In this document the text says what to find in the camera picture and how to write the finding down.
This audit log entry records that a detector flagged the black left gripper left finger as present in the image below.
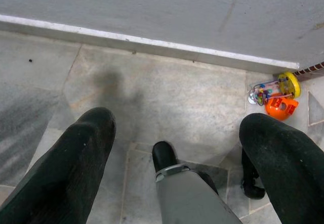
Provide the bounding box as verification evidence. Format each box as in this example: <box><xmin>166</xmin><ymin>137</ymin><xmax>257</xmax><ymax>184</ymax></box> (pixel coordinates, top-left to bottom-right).
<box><xmin>0</xmin><ymin>107</ymin><xmax>117</xmax><ymax>224</ymax></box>

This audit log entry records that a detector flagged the grey robot leg black foot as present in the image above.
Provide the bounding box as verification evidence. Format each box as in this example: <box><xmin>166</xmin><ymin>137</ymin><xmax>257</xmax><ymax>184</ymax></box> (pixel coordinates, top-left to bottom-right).
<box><xmin>151</xmin><ymin>140</ymin><xmax>242</xmax><ymax>224</ymax></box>

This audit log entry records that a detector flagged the orange plastic shape toy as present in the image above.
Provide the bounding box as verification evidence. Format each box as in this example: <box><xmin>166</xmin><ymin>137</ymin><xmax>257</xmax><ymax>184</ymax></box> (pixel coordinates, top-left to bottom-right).
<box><xmin>265</xmin><ymin>93</ymin><xmax>299</xmax><ymax>121</ymax></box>

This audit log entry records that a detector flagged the black cable loop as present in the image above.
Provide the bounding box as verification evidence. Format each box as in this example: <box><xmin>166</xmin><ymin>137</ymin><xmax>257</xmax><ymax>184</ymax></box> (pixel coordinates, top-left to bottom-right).
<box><xmin>241</xmin><ymin>148</ymin><xmax>266</xmax><ymax>200</ymax></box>

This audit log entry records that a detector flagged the yellow bead maze toy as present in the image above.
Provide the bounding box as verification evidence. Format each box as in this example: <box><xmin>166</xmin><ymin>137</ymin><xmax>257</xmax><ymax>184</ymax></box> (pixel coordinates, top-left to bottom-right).
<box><xmin>248</xmin><ymin>71</ymin><xmax>302</xmax><ymax>106</ymax></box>

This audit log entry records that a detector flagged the white marble skirting board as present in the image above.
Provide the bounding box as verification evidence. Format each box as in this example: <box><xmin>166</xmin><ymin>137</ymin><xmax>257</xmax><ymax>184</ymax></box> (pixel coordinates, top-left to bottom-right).
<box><xmin>0</xmin><ymin>14</ymin><xmax>301</xmax><ymax>75</ymax></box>

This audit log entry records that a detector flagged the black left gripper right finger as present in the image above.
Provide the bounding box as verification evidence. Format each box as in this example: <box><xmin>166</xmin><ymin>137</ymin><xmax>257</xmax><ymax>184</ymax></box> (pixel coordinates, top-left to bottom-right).
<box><xmin>238</xmin><ymin>112</ymin><xmax>324</xmax><ymax>224</ymax></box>

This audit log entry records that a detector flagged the brown tile wall strip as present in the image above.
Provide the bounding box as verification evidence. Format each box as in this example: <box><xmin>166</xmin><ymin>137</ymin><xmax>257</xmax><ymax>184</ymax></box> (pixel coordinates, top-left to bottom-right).
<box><xmin>293</xmin><ymin>61</ymin><xmax>324</xmax><ymax>77</ymax></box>

